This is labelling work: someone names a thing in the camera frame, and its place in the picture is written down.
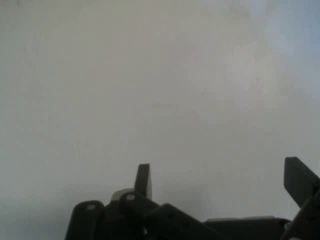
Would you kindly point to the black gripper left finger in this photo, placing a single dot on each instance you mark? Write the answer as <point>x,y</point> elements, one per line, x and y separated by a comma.
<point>130,220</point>

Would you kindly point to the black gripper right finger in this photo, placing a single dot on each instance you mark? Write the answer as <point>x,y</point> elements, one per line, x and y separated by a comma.
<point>300,180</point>

